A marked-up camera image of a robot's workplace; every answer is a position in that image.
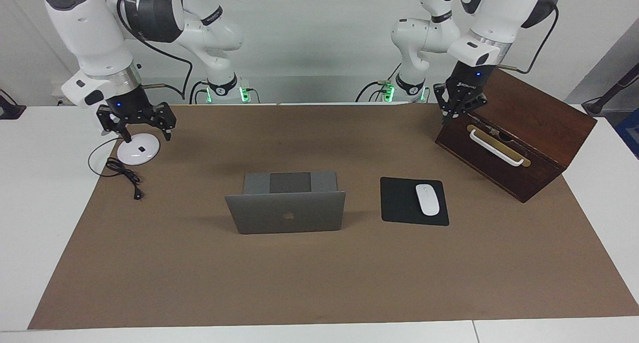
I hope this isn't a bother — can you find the white computer mouse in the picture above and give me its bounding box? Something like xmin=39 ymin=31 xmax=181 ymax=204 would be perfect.
xmin=415 ymin=184 xmax=441 ymax=217

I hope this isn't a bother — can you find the black mouse pad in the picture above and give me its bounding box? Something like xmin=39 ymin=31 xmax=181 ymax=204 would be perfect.
xmin=380 ymin=177 xmax=450 ymax=227

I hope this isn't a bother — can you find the blue floor object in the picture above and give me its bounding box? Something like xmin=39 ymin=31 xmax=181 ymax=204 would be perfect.
xmin=615 ymin=108 xmax=639 ymax=160

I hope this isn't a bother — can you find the white wall power socket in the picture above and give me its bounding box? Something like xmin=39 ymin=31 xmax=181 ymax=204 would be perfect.
xmin=51 ymin=81 xmax=80 ymax=106

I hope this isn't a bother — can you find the grey Apple laptop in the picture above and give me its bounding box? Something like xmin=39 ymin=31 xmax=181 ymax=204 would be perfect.
xmin=225 ymin=171 xmax=346 ymax=235

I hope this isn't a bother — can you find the black stand base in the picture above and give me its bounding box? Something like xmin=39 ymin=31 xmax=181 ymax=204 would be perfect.
xmin=0 ymin=89 xmax=26 ymax=120

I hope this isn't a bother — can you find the white box handle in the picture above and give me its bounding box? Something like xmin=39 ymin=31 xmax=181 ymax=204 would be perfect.
xmin=469 ymin=128 xmax=526 ymax=167

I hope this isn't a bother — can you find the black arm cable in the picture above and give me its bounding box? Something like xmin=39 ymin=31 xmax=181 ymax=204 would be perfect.
xmin=116 ymin=0 xmax=194 ymax=101
xmin=497 ymin=0 xmax=560 ymax=75

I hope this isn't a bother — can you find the black left base cable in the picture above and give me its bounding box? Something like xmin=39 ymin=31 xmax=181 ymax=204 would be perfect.
xmin=355 ymin=62 xmax=400 ymax=103

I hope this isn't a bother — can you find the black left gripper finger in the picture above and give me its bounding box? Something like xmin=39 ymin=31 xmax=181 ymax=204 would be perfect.
xmin=433 ymin=83 xmax=450 ymax=127
xmin=449 ymin=95 xmax=488 ymax=120

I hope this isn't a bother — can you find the brown paper table mat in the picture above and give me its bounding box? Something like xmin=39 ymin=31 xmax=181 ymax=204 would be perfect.
xmin=27 ymin=103 xmax=639 ymax=330

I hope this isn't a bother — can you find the dark brown wooden box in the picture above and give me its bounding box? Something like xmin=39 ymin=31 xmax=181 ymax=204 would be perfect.
xmin=435 ymin=67 xmax=598 ymax=204

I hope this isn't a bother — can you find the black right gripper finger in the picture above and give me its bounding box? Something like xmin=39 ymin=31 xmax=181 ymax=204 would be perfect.
xmin=96 ymin=106 xmax=132 ymax=143
xmin=152 ymin=102 xmax=177 ymax=142

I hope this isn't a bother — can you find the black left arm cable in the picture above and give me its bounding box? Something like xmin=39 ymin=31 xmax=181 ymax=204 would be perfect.
xmin=497 ymin=0 xmax=560 ymax=75

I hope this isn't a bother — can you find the black right base cable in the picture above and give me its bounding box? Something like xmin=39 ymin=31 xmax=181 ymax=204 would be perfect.
xmin=189 ymin=81 xmax=209 ymax=105

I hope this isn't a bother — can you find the black base cable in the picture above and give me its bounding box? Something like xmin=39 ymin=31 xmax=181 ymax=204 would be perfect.
xmin=355 ymin=62 xmax=400 ymax=103
xmin=189 ymin=81 xmax=209 ymax=105

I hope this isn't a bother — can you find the black lamp power cable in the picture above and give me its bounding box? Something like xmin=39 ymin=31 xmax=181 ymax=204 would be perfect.
xmin=88 ymin=136 xmax=144 ymax=201

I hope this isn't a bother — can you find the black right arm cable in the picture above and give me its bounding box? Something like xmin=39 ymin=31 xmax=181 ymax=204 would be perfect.
xmin=116 ymin=0 xmax=194 ymax=101

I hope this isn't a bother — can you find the black stand with pole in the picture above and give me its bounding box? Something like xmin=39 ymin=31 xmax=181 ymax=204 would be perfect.
xmin=582 ymin=63 xmax=639 ymax=116

